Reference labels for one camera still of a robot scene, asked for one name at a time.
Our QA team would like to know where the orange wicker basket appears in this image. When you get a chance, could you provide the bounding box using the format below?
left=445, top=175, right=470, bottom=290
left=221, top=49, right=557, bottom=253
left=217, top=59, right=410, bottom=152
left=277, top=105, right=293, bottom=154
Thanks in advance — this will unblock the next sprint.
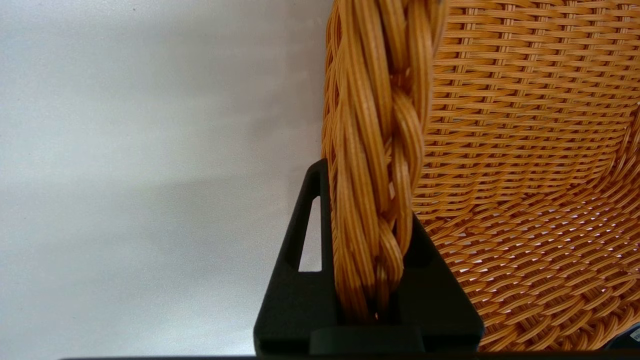
left=321, top=0, right=640, bottom=353

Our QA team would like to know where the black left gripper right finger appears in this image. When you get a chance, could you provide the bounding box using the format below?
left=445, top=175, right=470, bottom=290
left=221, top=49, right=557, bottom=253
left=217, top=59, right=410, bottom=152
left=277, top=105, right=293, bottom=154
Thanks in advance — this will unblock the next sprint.
left=400, top=214, right=485, bottom=352

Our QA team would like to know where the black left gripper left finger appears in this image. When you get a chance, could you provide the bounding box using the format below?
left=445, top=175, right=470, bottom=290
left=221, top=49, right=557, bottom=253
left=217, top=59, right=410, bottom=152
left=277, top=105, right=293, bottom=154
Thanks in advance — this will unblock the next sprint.
left=253, top=159, right=426, bottom=357

